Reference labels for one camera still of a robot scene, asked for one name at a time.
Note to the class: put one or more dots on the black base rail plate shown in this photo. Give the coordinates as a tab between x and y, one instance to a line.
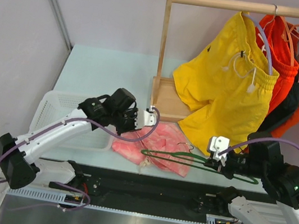
154	196

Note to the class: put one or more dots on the white plastic basket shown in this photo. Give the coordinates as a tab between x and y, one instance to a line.
56	105

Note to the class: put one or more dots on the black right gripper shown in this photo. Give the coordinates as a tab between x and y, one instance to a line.
216	164

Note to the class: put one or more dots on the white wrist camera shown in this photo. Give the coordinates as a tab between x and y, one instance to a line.
149	116
216	145

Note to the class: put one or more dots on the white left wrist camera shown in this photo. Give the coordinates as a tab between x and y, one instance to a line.
149	116

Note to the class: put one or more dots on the wooden clothes rack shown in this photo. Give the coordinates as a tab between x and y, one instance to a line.
164	95

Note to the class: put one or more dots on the pink patterned shorts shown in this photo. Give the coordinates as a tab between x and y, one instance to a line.
166	138

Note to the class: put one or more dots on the yellow shorts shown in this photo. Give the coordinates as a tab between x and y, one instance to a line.
227	87

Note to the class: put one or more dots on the green wire hanger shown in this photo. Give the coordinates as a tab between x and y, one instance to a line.
196	161

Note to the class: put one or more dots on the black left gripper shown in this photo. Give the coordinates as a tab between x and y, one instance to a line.
134	113

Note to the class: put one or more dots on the lavender plastic hanger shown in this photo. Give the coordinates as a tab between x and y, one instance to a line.
264	39

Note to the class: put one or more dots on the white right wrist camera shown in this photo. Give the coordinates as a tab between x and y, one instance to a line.
216	145

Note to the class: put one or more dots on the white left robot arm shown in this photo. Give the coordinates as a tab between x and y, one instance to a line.
20	157

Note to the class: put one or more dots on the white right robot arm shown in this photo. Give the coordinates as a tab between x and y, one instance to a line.
259	157

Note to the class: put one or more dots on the black and orange shorts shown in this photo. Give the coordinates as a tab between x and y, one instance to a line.
285	115

